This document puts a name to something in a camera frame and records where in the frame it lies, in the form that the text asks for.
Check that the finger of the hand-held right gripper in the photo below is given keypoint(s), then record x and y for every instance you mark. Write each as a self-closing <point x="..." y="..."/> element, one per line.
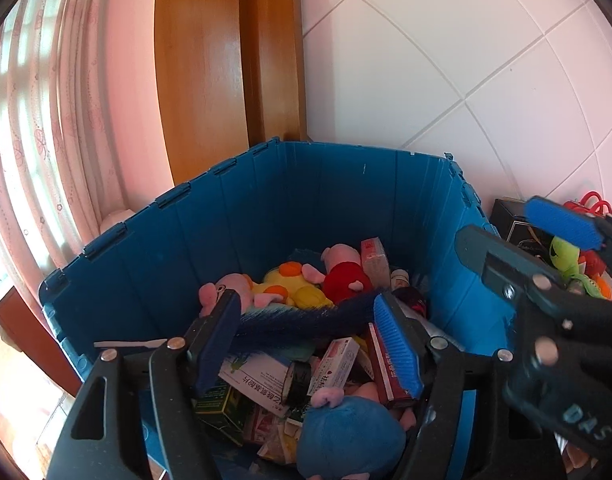
<point x="560" y="222"/>
<point x="490" y="257"/>

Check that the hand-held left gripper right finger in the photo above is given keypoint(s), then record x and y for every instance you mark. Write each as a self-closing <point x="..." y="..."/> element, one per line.
<point x="395" y="347"/>

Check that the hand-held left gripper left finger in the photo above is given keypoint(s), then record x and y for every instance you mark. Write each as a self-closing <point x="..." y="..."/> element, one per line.
<point x="221" y="342"/>

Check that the blue plastic storage crate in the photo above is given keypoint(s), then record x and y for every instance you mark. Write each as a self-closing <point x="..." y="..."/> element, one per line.
<point x="266" y="210"/>

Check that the dark red medicine box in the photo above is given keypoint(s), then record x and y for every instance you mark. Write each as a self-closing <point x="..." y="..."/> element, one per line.
<point x="385" y="375"/>

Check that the green frog plush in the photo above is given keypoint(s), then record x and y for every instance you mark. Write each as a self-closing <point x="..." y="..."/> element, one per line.
<point x="563" y="255"/>

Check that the red toy handbag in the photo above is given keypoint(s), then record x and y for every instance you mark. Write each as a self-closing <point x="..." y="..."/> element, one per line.
<point x="593" y="205"/>

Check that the black square box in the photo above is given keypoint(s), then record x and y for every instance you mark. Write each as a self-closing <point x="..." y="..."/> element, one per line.
<point x="510" y="220"/>

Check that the white green medicine box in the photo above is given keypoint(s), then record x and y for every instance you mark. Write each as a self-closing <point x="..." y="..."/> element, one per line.
<point x="256" y="375"/>

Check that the red orange small toy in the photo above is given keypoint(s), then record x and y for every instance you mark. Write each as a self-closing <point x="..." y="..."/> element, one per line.
<point x="593" y="262"/>

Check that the pink pig plush blue dress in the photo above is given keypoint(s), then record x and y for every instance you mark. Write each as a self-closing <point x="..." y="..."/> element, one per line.
<point x="221" y="290"/>

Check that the dark green medicine box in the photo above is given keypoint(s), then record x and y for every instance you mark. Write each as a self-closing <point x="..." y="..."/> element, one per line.
<point x="221" y="407"/>

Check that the small bottle white cap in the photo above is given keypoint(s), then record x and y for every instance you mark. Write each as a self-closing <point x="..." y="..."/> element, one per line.
<point x="399" y="277"/>

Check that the yellow duck plush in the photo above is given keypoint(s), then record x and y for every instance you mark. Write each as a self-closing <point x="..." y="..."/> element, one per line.
<point x="286" y="287"/>

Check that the pink pig plush red dress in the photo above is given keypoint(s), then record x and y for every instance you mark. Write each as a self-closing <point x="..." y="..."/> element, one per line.
<point x="343" y="280"/>

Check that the black tape roll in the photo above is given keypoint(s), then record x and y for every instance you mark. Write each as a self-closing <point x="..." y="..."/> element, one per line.
<point x="298" y="385"/>

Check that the white flat stick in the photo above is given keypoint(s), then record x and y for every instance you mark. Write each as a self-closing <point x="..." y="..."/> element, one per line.
<point x="131" y="343"/>

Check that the blue plush with pink ears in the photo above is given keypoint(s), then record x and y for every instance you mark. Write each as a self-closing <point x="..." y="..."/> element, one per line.
<point x="351" y="435"/>

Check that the pale pink cushion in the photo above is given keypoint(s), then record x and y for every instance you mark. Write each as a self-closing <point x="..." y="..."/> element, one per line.
<point x="116" y="217"/>

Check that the dark wooden furniture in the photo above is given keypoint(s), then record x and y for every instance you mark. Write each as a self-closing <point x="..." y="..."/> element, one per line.
<point x="21" y="325"/>

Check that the wooden door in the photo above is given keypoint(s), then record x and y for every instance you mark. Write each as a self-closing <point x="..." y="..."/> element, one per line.
<point x="201" y="85"/>

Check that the pink patterned curtain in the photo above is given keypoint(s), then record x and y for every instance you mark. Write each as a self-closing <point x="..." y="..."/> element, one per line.
<point x="61" y="110"/>

